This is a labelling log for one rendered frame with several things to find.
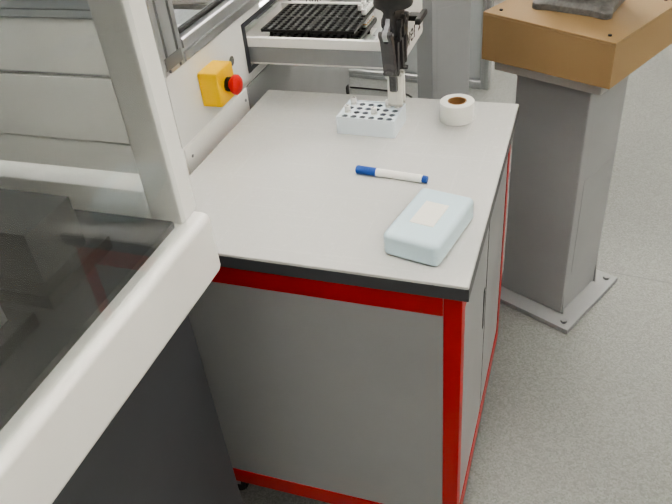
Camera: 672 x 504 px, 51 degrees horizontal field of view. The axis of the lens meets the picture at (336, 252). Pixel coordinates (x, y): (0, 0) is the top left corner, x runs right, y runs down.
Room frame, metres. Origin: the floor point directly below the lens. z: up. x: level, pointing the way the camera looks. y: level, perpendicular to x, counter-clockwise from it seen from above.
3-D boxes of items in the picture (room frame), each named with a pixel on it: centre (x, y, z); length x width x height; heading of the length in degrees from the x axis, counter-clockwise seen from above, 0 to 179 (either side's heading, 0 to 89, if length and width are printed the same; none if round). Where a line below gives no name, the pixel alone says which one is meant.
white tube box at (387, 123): (1.31, -0.10, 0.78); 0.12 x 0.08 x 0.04; 66
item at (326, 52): (1.62, -0.01, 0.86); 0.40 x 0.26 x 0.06; 68
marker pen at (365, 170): (1.10, -0.12, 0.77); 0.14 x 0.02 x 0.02; 62
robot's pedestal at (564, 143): (1.62, -0.64, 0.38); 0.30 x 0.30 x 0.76; 42
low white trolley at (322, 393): (1.17, -0.04, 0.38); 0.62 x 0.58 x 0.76; 158
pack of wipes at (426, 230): (0.91, -0.15, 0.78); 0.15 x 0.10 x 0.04; 146
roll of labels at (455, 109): (1.31, -0.28, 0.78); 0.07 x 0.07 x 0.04
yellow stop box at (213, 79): (1.35, 0.20, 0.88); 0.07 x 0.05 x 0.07; 158
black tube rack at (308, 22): (1.62, -0.02, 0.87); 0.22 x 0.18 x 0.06; 68
